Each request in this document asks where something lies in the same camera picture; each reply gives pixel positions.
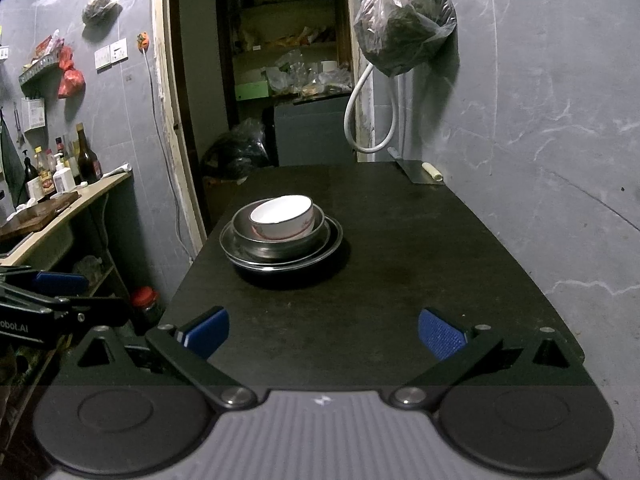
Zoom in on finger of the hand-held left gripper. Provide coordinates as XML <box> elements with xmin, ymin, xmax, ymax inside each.
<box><xmin>0</xmin><ymin>285</ymin><xmax>133</xmax><ymax>332</ymax></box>
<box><xmin>0</xmin><ymin>265</ymin><xmax>91</xmax><ymax>302</ymax></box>

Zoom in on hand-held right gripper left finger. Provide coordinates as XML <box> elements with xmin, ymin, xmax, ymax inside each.
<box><xmin>55</xmin><ymin>307</ymin><xmax>253</xmax><ymax>411</ymax></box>

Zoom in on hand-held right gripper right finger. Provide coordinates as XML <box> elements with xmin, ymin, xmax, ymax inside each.
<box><xmin>389</xmin><ymin>307</ymin><xmax>590</xmax><ymax>409</ymax></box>

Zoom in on large steel bowl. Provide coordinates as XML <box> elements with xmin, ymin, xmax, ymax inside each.
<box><xmin>231</xmin><ymin>199</ymin><xmax>327</xmax><ymax>261</ymax></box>

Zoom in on white ceramic bowl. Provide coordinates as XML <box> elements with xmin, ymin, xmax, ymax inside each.
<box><xmin>249</xmin><ymin>194</ymin><xmax>316</xmax><ymax>241</ymax></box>

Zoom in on steel plate with sticker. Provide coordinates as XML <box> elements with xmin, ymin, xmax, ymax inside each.
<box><xmin>219</xmin><ymin>214</ymin><xmax>345</xmax><ymax>267</ymax></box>

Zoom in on red lid jar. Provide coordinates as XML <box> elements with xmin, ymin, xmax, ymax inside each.
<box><xmin>130</xmin><ymin>285</ymin><xmax>163</xmax><ymax>330</ymax></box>

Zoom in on wooden cutting board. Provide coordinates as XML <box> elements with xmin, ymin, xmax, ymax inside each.
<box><xmin>0</xmin><ymin>190</ymin><xmax>82</xmax><ymax>242</ymax></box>

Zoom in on kitchen counter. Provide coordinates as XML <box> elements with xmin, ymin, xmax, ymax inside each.
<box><xmin>0</xmin><ymin>169</ymin><xmax>135</xmax><ymax>331</ymax></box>

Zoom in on white plastic bottle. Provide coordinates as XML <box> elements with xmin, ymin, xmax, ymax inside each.
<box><xmin>51</xmin><ymin>156</ymin><xmax>77</xmax><ymax>195</ymax></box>

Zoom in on yellow label sauce bottle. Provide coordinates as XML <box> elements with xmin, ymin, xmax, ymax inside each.
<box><xmin>32</xmin><ymin>146</ymin><xmax>57</xmax><ymax>197</ymax></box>

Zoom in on dark glass bottle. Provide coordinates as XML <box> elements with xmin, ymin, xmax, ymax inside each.
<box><xmin>74</xmin><ymin>121</ymin><xmax>104</xmax><ymax>184</ymax></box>

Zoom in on green hanging cloth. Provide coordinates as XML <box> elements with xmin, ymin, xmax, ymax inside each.
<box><xmin>0</xmin><ymin>114</ymin><xmax>30</xmax><ymax>208</ymax></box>

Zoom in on steel cleaver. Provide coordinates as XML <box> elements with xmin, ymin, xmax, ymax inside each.
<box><xmin>386</xmin><ymin>146</ymin><xmax>447</xmax><ymax>186</ymax></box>

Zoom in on black plastic bag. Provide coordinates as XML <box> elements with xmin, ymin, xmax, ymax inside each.
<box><xmin>199</xmin><ymin>116</ymin><xmax>278</xmax><ymax>182</ymax></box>

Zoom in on red plastic bag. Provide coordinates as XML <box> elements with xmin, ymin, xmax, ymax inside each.
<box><xmin>56</xmin><ymin>44</ymin><xmax>87</xmax><ymax>101</ymax></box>

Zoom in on grey cabinet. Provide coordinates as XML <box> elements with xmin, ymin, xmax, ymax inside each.
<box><xmin>273</xmin><ymin>94</ymin><xmax>360</xmax><ymax>168</ymax></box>

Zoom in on green box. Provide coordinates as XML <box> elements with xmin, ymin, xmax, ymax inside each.
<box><xmin>234</xmin><ymin>81</ymin><xmax>272</xmax><ymax>102</ymax></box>

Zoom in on small hanging bag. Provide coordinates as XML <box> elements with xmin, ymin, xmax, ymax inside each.
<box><xmin>81</xmin><ymin>0</ymin><xmax>124</xmax><ymax>29</ymax></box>

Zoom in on clear bag of dried herbs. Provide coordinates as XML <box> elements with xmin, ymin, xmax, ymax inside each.
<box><xmin>353</xmin><ymin>0</ymin><xmax>458</xmax><ymax>79</ymax></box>

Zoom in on wooden shelf unit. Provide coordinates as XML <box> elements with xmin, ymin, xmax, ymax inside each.
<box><xmin>214</xmin><ymin>0</ymin><xmax>352</xmax><ymax>107</ymax></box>

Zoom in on white wall holder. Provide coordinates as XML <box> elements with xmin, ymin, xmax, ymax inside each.
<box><xmin>21</xmin><ymin>98</ymin><xmax>48</xmax><ymax>134</ymax></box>

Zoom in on thin wall cable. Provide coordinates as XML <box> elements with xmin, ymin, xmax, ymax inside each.
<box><xmin>143</xmin><ymin>51</ymin><xmax>196</xmax><ymax>263</ymax></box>

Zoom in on door frame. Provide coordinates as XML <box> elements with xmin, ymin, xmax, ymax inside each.
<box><xmin>149</xmin><ymin>0</ymin><xmax>377</xmax><ymax>257</ymax></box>

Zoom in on metal wall rack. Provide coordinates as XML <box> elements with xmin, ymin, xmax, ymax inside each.
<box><xmin>18</xmin><ymin>34</ymin><xmax>68</xmax><ymax>95</ymax></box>

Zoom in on white wall switch panel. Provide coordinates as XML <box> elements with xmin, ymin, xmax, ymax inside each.
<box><xmin>94</xmin><ymin>37</ymin><xmax>129</xmax><ymax>72</ymax></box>

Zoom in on white hose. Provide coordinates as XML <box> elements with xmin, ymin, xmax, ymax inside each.
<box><xmin>344</xmin><ymin>62</ymin><xmax>402</xmax><ymax>154</ymax></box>

